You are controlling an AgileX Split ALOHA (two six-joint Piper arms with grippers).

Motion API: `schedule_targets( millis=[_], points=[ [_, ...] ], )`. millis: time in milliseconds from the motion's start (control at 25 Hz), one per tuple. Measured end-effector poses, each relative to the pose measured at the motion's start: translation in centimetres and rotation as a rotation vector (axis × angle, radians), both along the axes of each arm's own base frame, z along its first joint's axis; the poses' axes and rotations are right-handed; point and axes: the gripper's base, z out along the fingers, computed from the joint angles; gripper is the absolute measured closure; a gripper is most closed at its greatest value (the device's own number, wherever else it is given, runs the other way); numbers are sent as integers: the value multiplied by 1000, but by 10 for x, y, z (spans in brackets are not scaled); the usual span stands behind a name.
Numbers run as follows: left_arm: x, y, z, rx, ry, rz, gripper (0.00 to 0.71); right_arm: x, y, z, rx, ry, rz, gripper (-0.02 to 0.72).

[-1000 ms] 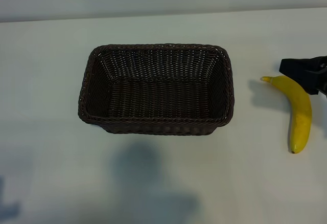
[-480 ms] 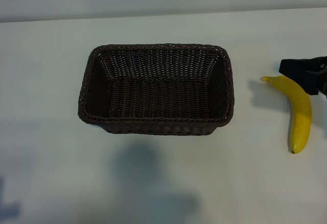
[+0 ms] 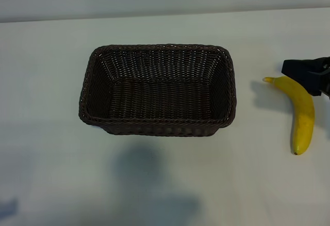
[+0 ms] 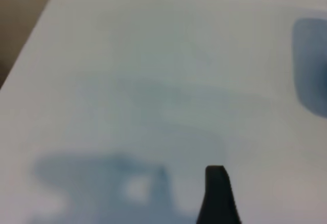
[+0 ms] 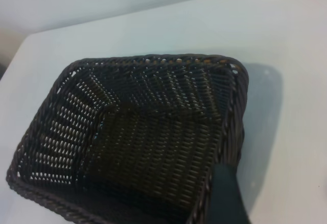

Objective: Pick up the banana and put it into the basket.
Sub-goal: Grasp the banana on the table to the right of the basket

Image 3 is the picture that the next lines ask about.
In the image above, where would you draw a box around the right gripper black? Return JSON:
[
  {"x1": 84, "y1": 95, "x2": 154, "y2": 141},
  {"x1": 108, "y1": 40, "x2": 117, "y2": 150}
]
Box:
[{"x1": 281, "y1": 55, "x2": 330, "y2": 100}]

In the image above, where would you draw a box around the yellow banana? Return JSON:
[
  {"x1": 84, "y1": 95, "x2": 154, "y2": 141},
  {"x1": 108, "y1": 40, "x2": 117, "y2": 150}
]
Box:
[{"x1": 262, "y1": 76, "x2": 316, "y2": 156}]

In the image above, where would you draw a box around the dark brown woven basket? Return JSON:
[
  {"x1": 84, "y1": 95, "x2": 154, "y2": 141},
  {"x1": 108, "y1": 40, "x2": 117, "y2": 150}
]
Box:
[{"x1": 78, "y1": 43, "x2": 237, "y2": 138}]

